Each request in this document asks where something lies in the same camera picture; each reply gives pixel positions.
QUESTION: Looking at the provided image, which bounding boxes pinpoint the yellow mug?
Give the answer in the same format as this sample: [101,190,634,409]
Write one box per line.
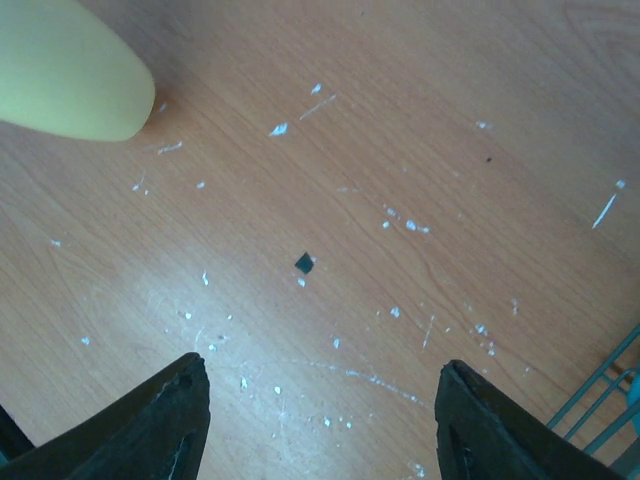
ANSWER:
[1,1,156,142]

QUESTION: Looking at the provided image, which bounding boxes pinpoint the small black debris chip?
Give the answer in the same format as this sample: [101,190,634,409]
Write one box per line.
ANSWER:
[294,252,316,275]

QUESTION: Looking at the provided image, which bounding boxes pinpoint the black wire dish rack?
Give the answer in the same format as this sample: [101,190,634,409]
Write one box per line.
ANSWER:
[546,324,639,479]

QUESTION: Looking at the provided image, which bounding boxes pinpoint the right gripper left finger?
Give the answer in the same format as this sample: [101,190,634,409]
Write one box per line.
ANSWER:
[1,352,210,479]

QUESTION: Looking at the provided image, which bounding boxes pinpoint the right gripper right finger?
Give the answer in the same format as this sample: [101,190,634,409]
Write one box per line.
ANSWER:
[434,360,623,479]

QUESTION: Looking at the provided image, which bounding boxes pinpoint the teal polka dot plate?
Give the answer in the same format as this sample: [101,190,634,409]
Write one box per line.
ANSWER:
[626,367,640,408]

